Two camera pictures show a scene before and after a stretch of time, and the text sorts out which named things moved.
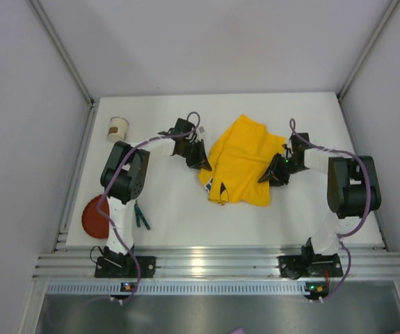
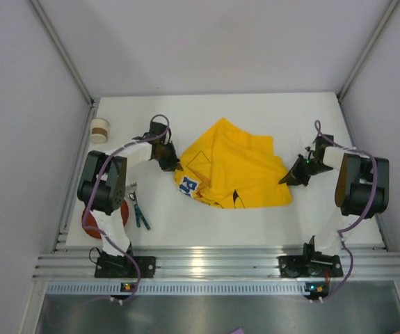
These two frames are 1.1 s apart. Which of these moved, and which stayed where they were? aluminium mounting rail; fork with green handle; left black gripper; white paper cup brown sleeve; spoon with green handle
Moved: left black gripper; white paper cup brown sleeve
Stayed: aluminium mounting rail; spoon with green handle; fork with green handle
